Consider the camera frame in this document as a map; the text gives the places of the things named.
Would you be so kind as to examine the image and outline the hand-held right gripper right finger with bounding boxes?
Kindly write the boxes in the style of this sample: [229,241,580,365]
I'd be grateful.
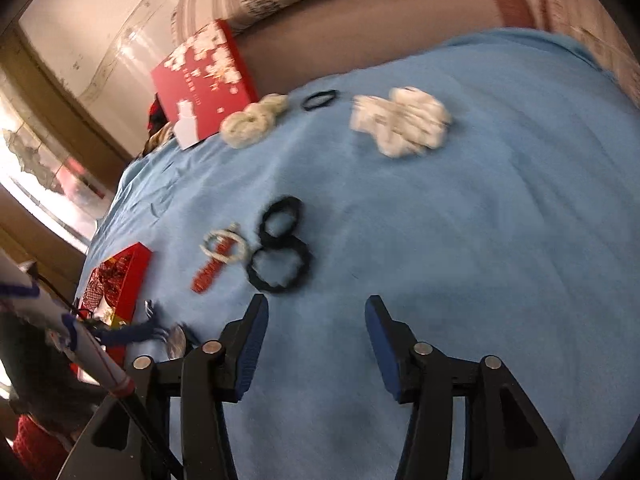
[364,295,577,480]

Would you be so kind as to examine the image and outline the white pearl bracelet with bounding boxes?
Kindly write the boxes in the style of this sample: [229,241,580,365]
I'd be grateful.
[200,223,249,263]

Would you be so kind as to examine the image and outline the thin black hair tie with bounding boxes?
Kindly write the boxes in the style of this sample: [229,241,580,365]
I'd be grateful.
[301,89,339,111]

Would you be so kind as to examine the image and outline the cream fluffy scrunchie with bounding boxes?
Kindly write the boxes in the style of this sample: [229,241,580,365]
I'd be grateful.
[220,93,290,149]

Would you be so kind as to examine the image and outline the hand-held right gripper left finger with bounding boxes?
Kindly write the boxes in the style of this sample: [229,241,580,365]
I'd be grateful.
[55,294,270,480]

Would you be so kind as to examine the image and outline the red jewelry box base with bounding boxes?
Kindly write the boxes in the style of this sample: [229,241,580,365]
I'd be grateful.
[74,242,153,331]

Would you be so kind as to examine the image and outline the red beaded bracelet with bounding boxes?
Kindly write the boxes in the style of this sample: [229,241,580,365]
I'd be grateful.
[191,240,236,294]

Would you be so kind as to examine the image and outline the large white scrunchie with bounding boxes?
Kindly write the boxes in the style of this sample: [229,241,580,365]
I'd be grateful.
[350,86,453,157]

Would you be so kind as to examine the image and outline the red floral box lid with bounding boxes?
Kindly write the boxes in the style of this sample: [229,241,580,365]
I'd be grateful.
[150,19,260,151]

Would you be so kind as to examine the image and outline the window with frame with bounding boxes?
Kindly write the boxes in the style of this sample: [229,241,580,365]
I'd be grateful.
[0,25,136,281]

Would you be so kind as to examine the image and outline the black scrunchie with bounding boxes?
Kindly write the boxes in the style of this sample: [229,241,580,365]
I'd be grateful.
[257,196,305,248]
[245,240,314,293]

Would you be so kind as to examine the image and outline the blue blanket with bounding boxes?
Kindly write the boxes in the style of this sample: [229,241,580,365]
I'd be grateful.
[75,27,640,480]

